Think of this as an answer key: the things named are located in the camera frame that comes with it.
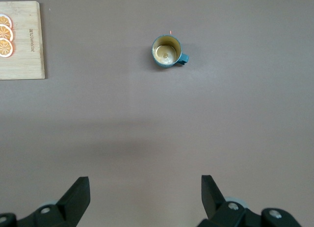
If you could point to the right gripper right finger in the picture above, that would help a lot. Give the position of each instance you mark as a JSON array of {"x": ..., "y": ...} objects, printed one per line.
[{"x": 216, "y": 202}]

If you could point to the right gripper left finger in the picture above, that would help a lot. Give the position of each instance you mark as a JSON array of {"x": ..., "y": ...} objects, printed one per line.
[{"x": 71, "y": 202}]

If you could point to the dark teal mug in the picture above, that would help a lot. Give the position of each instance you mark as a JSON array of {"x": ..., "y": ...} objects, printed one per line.
[{"x": 166, "y": 51}]

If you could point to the bamboo cutting board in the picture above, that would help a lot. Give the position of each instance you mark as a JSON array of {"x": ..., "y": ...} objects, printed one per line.
[{"x": 27, "y": 60}]

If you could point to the orange slice toy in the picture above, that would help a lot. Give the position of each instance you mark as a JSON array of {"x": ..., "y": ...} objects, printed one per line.
[
  {"x": 5, "y": 33},
  {"x": 5, "y": 48},
  {"x": 4, "y": 20}
]

